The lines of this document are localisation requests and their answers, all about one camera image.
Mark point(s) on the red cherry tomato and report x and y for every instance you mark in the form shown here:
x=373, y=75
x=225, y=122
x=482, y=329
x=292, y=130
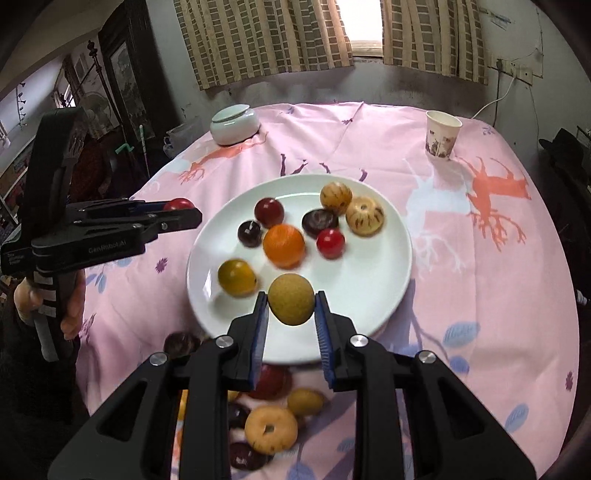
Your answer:
x=179, y=204
x=330, y=243

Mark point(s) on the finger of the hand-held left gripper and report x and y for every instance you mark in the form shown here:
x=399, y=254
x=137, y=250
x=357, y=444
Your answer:
x=175, y=219
x=106, y=207

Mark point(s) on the large orange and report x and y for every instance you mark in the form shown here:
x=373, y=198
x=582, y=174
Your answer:
x=283, y=245

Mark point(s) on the white standing fan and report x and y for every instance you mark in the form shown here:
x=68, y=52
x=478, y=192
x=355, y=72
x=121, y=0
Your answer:
x=94, y=106

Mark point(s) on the wide beige checked curtain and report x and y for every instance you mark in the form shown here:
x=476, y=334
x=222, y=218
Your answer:
x=263, y=37

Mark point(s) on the dark framed picture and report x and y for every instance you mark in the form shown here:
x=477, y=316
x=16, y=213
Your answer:
x=124, y=87

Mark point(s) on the tan striped pepino melon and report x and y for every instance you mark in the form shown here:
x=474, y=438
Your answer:
x=336, y=197

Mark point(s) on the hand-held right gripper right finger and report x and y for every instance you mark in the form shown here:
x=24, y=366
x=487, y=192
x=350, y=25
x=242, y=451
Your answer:
x=323, y=341

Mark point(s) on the black hat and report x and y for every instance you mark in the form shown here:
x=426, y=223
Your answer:
x=563, y=141

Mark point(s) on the dark red cherry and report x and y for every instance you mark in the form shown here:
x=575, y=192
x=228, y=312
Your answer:
x=247, y=456
x=239, y=415
x=250, y=234
x=269, y=212

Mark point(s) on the pink printed tablecloth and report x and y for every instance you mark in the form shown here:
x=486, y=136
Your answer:
x=461, y=300

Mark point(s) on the plain tan pepino melon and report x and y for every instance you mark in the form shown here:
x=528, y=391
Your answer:
x=258, y=436

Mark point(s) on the white lidded ceramic jar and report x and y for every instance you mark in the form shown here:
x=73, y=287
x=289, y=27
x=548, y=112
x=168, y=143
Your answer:
x=233, y=129

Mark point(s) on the printed paper cup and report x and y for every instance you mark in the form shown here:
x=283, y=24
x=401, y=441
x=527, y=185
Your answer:
x=441, y=136

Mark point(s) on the person's left hand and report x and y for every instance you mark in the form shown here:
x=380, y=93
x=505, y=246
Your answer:
x=73, y=309

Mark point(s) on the clear plastic bag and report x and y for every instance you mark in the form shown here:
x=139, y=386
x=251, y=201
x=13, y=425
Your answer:
x=182, y=136

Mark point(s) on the bright window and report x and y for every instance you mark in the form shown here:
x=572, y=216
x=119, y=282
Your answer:
x=362, y=23

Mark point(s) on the white wall socket strip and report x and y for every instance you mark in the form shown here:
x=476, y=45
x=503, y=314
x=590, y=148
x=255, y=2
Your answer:
x=524, y=74

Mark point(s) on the large red plum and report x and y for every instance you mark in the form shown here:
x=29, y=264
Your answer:
x=272, y=381

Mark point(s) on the green plastic hook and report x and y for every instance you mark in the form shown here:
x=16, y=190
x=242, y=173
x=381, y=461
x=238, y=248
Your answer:
x=125, y=150

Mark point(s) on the tan longan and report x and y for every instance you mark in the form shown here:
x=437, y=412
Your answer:
x=304, y=401
x=290, y=300

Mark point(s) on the white stick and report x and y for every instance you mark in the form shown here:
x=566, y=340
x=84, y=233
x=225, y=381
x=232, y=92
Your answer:
x=144, y=150

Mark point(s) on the white oval plate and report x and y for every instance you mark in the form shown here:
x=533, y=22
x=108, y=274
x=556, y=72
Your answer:
x=369, y=277

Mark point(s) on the yellow green tomato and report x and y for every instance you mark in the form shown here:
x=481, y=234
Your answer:
x=237, y=277

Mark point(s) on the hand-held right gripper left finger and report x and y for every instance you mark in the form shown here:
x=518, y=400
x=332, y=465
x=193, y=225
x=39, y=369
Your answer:
x=258, y=341

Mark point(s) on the dark purple mangosteen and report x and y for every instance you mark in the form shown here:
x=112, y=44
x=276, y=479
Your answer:
x=318, y=220
x=181, y=344

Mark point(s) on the narrow beige checked curtain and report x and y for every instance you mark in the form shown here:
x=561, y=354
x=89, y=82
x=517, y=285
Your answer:
x=434, y=37

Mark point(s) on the cream striped pepino melon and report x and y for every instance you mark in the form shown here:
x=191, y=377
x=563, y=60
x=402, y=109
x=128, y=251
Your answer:
x=364, y=217

